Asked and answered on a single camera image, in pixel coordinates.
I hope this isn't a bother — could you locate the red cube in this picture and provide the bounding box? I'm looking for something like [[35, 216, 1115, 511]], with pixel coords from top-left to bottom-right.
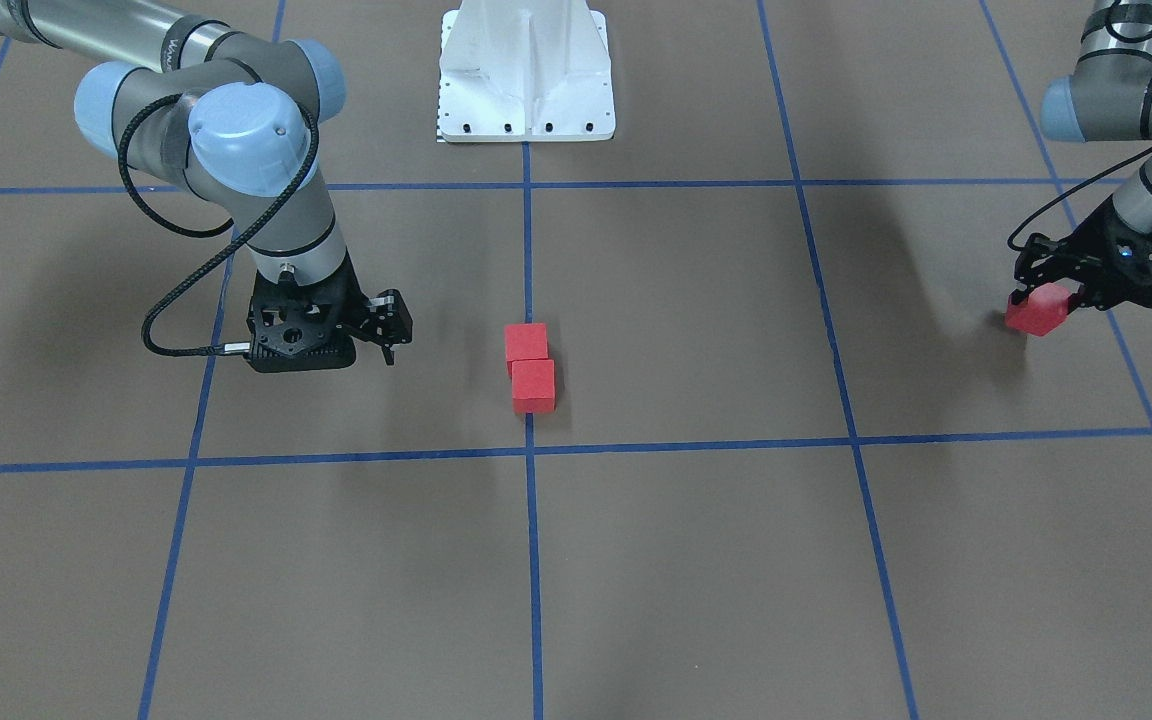
[[1005, 283, 1073, 338], [505, 323, 550, 369], [509, 357, 558, 415]]

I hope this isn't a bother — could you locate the black camera cable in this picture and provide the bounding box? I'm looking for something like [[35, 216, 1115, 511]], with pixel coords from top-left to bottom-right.
[[116, 85, 323, 359]]

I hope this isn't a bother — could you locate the white pedestal column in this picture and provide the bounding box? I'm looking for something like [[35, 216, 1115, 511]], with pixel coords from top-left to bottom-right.
[[435, 1, 617, 143]]

